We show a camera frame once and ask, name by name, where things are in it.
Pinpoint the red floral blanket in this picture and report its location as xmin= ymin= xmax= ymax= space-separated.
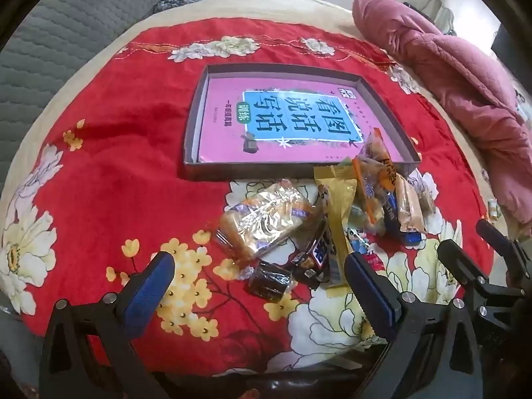
xmin=0 ymin=17 xmax=499 ymax=377

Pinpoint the brown clear snack packet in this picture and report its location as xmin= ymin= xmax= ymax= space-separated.
xmin=416 ymin=172 xmax=438 ymax=213

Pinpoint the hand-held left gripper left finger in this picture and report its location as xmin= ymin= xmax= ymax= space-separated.
xmin=39 ymin=250 xmax=175 ymax=399

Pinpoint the pink book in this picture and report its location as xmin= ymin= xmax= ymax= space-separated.
xmin=197 ymin=77 xmax=404 ymax=163

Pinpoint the grey shallow cardboard tray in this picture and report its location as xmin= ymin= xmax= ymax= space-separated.
xmin=182 ymin=63 xmax=421 ymax=181

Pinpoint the blue cookie packet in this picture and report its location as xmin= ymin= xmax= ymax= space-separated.
xmin=291 ymin=220 xmax=334 ymax=288

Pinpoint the pink quilt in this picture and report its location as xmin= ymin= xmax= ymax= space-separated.
xmin=352 ymin=0 xmax=532 ymax=222

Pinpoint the orange-edged clear snack packet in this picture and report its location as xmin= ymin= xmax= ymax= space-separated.
xmin=353 ymin=128 xmax=402 ymax=195

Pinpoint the beige snack packet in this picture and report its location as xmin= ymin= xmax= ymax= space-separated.
xmin=393 ymin=174 xmax=427 ymax=234

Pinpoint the grey quilted headboard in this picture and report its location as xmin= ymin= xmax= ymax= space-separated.
xmin=0 ymin=0 xmax=213 ymax=200

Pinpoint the dark floral cloth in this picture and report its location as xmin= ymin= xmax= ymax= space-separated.
xmin=153 ymin=0 xmax=213 ymax=15

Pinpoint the light green snack packet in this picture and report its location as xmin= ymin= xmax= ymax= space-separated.
xmin=347 ymin=205 xmax=377 ymax=235

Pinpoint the gold long snack packet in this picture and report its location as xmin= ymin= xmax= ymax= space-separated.
xmin=313 ymin=165 xmax=359 ymax=289

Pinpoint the clear bread packet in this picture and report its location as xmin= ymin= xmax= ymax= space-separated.
xmin=214 ymin=180 xmax=325 ymax=267

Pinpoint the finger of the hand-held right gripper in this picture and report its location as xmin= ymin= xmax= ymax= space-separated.
xmin=437 ymin=239 xmax=525 ymax=322
xmin=476 ymin=219 xmax=532 ymax=284

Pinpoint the dark blue snack packet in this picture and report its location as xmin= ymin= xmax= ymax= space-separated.
xmin=382 ymin=191 xmax=425 ymax=247

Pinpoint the brown candy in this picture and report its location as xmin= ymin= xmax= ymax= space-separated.
xmin=241 ymin=260 xmax=298 ymax=302

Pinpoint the clear packet with blue print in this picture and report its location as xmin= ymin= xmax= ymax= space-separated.
xmin=352 ymin=158 xmax=388 ymax=233

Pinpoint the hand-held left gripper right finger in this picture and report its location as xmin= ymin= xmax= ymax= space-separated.
xmin=344 ymin=251 xmax=483 ymax=399

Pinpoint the red white cartoon packet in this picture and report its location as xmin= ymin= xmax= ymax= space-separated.
xmin=347 ymin=228 xmax=388 ymax=276

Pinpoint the beige bed sheet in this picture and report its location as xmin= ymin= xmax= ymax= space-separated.
xmin=0 ymin=0 xmax=532 ymax=333

